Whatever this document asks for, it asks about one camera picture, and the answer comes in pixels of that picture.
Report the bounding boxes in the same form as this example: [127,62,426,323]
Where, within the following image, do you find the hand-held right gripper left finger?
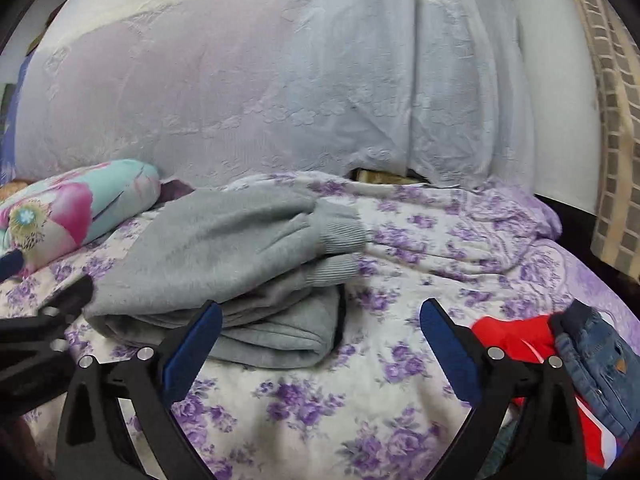
[55,300,224,480]

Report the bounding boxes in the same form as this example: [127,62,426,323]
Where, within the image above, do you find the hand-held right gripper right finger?
[419,298,587,480]

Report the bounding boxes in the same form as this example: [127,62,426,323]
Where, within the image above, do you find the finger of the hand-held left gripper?
[46,274,97,329]
[0,249,27,282]

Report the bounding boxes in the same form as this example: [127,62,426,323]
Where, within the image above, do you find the grey sweatshirt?
[82,187,368,369]

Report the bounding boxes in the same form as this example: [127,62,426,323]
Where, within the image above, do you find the red garment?
[470,312,622,469]

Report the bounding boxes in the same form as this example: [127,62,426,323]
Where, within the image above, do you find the folded turquoise floral blanket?
[0,159,162,279]

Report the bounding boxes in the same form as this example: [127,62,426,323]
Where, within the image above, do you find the purple floral bed sheet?
[0,170,640,480]

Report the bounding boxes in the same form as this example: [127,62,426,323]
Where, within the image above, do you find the blue patterned cloth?
[0,52,32,183]

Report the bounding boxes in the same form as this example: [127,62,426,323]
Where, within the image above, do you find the blue denim jeans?
[550,299,640,442]

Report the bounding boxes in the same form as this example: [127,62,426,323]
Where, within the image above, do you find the beige checkered curtain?
[559,0,640,282]

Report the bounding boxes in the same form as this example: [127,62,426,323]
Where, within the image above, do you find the lavender embossed bedding cover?
[10,0,542,192]

